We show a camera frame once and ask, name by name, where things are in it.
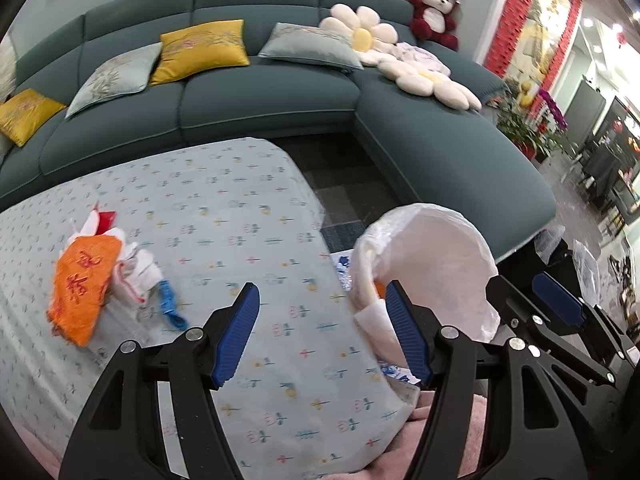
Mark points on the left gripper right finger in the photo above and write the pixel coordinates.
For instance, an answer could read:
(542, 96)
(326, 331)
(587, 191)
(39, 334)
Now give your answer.
(413, 328)

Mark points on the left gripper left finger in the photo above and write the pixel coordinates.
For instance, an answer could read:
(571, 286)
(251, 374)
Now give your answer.
(231, 344)

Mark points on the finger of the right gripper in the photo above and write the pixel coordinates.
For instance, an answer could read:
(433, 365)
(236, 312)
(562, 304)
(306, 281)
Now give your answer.
(561, 306)

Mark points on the blue wrapper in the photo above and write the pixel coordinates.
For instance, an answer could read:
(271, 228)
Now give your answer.
(168, 306)

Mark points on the white tissue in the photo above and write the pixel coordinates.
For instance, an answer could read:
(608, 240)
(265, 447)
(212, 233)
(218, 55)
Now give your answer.
(134, 275)

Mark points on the orange snack bag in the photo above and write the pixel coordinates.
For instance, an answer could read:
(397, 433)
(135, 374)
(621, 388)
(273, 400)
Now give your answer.
(80, 280)

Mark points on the red envelope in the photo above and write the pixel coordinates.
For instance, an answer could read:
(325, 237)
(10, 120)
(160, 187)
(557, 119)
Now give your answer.
(99, 221)

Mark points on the floral light blue tablecloth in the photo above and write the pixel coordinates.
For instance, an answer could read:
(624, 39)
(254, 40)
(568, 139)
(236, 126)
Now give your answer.
(308, 398)

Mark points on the potted flowers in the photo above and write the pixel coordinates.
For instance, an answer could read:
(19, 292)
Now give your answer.
(534, 124)

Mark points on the white flower pillow flat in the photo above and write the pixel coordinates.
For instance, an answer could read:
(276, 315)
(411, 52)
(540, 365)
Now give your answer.
(418, 81)

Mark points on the pink folded cloth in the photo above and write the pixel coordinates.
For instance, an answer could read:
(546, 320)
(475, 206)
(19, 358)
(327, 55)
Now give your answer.
(417, 56)

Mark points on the dark green sectional sofa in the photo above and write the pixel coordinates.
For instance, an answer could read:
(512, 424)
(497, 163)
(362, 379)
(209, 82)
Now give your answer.
(426, 151)

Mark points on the light grey cushion left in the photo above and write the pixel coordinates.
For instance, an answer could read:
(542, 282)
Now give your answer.
(125, 74)

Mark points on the light grey cushion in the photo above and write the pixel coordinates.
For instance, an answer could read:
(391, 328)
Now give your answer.
(125, 74)
(310, 45)

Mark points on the yellow cushion centre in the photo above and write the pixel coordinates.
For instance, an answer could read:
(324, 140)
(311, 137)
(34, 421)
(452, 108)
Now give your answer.
(195, 49)

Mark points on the yellow cushion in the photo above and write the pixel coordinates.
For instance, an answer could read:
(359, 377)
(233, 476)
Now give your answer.
(195, 49)
(24, 114)

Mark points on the yellow cushion left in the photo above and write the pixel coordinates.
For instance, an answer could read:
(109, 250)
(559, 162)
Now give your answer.
(24, 114)

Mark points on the light grey cushion right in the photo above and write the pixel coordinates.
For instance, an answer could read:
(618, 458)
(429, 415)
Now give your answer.
(310, 45)

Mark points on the white flower pillow upright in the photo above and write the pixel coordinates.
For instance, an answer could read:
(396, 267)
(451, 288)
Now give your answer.
(371, 39)

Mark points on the red white plush bear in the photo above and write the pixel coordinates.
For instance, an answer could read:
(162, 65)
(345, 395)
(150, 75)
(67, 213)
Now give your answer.
(433, 20)

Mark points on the red wall hanging decoration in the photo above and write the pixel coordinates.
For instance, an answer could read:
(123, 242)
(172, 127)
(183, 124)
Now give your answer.
(510, 30)

